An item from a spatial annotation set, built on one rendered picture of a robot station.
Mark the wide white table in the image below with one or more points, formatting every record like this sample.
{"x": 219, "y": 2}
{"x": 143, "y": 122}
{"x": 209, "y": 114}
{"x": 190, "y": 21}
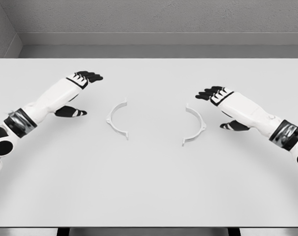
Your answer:
{"x": 148, "y": 186}

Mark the right robot hand, striped fingers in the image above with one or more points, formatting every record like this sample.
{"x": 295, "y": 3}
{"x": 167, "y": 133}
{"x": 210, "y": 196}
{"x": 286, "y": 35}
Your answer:
{"x": 237, "y": 108}

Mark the left robot hand, striped fingers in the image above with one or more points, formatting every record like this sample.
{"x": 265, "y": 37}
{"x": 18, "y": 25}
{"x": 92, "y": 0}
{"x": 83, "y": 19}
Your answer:
{"x": 65, "y": 89}

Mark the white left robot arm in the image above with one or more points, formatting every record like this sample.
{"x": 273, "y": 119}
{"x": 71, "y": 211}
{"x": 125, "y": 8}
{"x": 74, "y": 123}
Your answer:
{"x": 28, "y": 110}

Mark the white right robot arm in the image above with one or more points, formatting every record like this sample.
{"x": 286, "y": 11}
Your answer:
{"x": 274, "y": 123}

